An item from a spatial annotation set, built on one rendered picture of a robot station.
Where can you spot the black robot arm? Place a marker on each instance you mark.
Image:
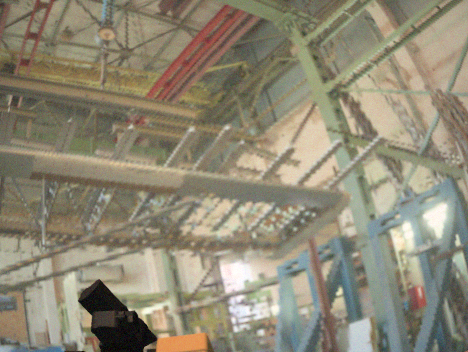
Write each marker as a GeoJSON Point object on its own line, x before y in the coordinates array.
{"type": "Point", "coordinates": [111, 320]}

